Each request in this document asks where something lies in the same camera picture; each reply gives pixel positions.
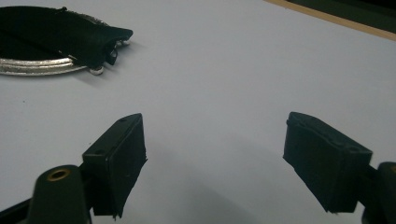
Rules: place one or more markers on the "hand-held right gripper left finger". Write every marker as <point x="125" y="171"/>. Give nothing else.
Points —
<point x="120" y="161"/>

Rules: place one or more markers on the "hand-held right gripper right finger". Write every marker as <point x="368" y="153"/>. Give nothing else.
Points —
<point x="323" y="165"/>

